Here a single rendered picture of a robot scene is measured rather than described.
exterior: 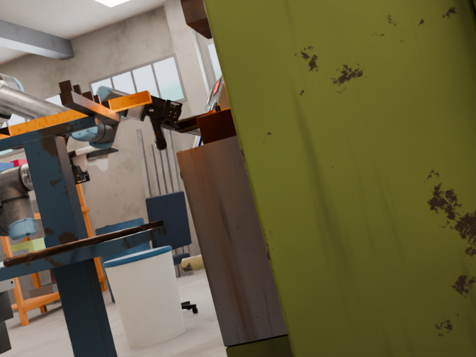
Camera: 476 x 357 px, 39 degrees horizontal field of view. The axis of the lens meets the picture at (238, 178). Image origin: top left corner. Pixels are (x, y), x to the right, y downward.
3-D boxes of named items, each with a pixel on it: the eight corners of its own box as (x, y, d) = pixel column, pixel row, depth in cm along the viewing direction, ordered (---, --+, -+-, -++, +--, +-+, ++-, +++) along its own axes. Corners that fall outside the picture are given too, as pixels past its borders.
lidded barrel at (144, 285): (203, 323, 474) (183, 241, 476) (171, 343, 429) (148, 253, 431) (146, 333, 492) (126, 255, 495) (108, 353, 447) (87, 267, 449)
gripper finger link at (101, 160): (120, 168, 186) (87, 175, 182) (115, 147, 186) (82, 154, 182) (122, 166, 183) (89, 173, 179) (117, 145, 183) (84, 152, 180)
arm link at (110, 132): (78, 143, 206) (88, 109, 205) (93, 144, 217) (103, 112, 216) (100, 151, 204) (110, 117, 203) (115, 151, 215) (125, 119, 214)
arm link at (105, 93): (92, 109, 214) (100, 83, 213) (125, 119, 216) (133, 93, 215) (90, 110, 206) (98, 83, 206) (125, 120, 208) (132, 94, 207)
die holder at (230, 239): (224, 347, 147) (175, 152, 149) (257, 310, 184) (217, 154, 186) (484, 294, 135) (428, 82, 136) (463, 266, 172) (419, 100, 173)
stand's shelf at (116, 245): (-60, 296, 104) (-62, 283, 104) (35, 267, 144) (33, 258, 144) (125, 250, 102) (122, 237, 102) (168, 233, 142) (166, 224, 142)
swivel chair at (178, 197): (214, 304, 553) (185, 189, 557) (185, 321, 503) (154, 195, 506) (155, 315, 575) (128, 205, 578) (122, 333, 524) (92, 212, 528)
